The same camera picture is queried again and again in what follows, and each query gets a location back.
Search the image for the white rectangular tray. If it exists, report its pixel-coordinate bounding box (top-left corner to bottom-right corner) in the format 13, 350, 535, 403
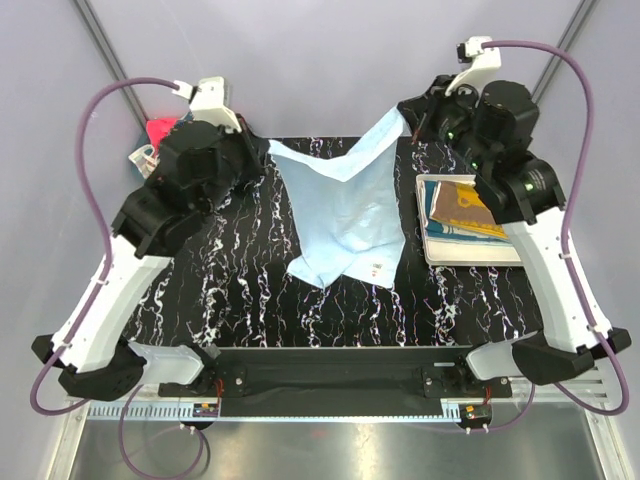
415, 174, 522, 267

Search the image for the brown yellow folded towel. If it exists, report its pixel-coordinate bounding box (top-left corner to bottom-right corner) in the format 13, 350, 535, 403
428, 181, 507, 240

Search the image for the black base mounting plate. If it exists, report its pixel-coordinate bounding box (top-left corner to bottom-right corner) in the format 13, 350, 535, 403
158, 347, 512, 421

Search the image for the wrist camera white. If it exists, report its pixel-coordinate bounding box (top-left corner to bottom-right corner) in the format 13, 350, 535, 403
173, 76, 242, 134
445, 36, 502, 96

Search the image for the left orange connector box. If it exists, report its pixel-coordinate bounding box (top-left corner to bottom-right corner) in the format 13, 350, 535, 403
192, 399, 220, 418

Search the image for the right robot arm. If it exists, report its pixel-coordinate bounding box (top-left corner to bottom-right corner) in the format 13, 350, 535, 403
398, 75, 632, 397

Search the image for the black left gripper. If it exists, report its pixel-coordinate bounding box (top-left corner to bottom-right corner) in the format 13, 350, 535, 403
197, 112, 270, 217

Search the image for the right orange connector box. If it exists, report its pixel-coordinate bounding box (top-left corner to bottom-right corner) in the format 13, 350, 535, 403
463, 403, 492, 423

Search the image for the light blue towel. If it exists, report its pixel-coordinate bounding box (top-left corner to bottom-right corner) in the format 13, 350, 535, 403
269, 108, 405, 289

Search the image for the red towel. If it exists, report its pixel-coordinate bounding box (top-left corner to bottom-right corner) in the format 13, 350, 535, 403
145, 117, 179, 148

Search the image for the teal white folded towel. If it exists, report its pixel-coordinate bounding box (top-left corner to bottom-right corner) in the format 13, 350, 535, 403
417, 180, 509, 246

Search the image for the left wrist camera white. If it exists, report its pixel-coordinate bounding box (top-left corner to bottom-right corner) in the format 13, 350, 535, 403
173, 76, 242, 134

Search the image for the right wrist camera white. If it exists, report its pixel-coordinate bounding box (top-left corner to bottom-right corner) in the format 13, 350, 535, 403
445, 36, 502, 96

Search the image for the teal round laundry basket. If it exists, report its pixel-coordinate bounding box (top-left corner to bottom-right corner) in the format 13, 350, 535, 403
130, 119, 171, 184

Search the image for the aluminium front rail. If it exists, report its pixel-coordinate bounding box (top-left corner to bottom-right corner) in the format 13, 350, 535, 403
84, 379, 609, 424

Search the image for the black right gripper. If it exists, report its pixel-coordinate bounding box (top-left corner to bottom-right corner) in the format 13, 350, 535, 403
398, 74, 492, 176

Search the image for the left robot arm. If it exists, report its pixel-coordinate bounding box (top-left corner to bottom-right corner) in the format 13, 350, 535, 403
32, 115, 269, 401

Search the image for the orange connector box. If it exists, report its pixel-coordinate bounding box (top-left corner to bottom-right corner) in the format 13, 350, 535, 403
463, 403, 492, 423
192, 399, 220, 418

